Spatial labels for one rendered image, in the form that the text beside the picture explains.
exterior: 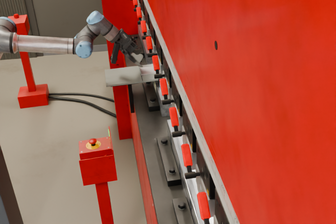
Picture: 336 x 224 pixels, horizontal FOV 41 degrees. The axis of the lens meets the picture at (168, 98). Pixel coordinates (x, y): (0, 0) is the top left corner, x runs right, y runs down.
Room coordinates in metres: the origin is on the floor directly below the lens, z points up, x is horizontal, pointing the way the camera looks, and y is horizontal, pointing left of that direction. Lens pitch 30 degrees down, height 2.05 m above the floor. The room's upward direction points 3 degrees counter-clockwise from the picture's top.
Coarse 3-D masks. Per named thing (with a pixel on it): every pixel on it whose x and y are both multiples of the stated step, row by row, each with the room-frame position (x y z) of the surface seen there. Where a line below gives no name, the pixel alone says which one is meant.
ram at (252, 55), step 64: (192, 0) 1.00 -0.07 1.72; (256, 0) 0.58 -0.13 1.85; (320, 0) 0.41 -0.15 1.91; (192, 64) 1.02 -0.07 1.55; (256, 64) 0.57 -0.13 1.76; (320, 64) 0.39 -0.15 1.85; (256, 128) 0.56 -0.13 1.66; (320, 128) 0.38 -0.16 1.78; (256, 192) 0.54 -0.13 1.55; (320, 192) 0.36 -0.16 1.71
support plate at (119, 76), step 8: (152, 64) 2.16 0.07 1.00; (112, 72) 2.09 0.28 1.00; (120, 72) 2.09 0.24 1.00; (128, 72) 2.08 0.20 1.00; (136, 72) 2.08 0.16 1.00; (112, 80) 2.00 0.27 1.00; (120, 80) 2.00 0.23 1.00; (128, 80) 1.99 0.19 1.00; (136, 80) 1.99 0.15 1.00; (144, 80) 1.98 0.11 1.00; (152, 80) 1.99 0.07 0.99
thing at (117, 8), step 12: (108, 0) 2.90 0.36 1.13; (120, 0) 2.91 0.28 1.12; (132, 0) 2.92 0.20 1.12; (108, 12) 2.90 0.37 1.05; (120, 12) 2.91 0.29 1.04; (132, 12) 2.92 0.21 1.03; (120, 24) 2.91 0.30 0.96; (132, 24) 2.92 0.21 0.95; (108, 48) 2.89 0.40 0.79; (120, 60) 2.90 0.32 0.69; (120, 96) 2.90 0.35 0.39; (120, 108) 2.90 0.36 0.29; (120, 120) 2.90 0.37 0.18; (120, 132) 2.89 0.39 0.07
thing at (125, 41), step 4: (120, 32) 2.06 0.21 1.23; (124, 32) 2.08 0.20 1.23; (116, 36) 2.04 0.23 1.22; (120, 36) 2.06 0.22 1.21; (124, 36) 2.06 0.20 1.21; (128, 36) 2.06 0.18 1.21; (112, 40) 2.04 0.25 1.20; (116, 40) 2.06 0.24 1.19; (120, 40) 2.06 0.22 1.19; (124, 40) 2.06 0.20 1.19; (128, 40) 2.06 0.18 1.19; (132, 40) 2.07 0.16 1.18; (120, 44) 2.06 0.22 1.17; (124, 44) 2.05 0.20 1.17; (128, 44) 2.05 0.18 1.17; (132, 44) 2.06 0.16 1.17; (136, 44) 2.05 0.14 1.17; (120, 48) 2.05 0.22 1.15; (124, 48) 2.04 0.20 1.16; (128, 48) 2.06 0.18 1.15; (132, 48) 2.06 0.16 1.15; (128, 52) 2.05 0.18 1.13
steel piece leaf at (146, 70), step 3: (150, 66) 2.13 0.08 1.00; (141, 69) 2.11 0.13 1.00; (144, 69) 2.10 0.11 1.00; (147, 69) 2.10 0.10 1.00; (150, 69) 2.10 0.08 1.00; (153, 69) 2.10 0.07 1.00; (141, 72) 2.07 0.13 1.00; (144, 72) 2.07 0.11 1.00; (147, 72) 2.07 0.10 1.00; (150, 72) 2.06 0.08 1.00; (153, 72) 2.06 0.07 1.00
